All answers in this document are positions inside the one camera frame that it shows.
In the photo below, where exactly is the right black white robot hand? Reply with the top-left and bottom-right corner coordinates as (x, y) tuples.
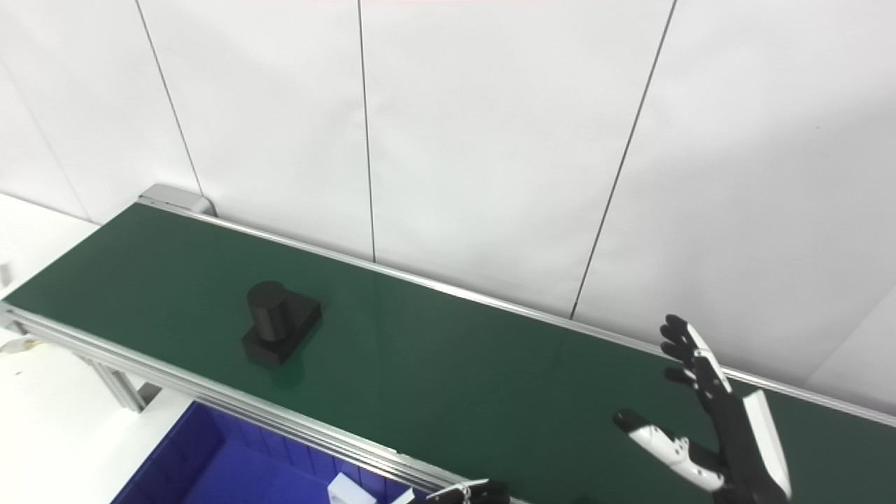
(612, 314), (793, 504)

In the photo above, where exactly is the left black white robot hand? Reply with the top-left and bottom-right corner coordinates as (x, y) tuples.
(409, 479), (512, 504)

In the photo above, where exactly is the black block with cylinder part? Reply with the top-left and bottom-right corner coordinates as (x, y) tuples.
(241, 280), (323, 368)

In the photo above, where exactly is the green conveyor belt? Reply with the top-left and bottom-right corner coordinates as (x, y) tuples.
(0, 184), (896, 504)
(3, 203), (896, 504)

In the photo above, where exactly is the blue plastic bin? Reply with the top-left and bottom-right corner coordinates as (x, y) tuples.
(108, 400), (414, 504)

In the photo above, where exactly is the aluminium conveyor leg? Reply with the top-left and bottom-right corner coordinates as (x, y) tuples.
(84, 357), (151, 414)

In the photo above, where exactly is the white square plate with hole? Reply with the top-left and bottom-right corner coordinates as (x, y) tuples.
(328, 472), (379, 504)

